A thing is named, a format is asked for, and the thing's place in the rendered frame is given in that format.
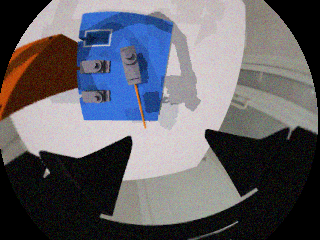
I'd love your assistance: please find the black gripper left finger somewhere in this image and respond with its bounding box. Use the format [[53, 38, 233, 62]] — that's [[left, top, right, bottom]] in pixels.
[[39, 136, 133, 216]]

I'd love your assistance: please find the dark grey micro servo with orange cable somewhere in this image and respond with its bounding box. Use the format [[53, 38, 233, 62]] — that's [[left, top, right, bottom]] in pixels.
[[120, 45, 147, 129]]

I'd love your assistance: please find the blue rectangular block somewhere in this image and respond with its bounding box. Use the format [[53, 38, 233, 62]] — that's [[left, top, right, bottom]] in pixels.
[[76, 11, 173, 121]]

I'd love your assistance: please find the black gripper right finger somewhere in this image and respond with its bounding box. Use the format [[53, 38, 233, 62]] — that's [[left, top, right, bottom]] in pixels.
[[204, 127, 289, 197]]

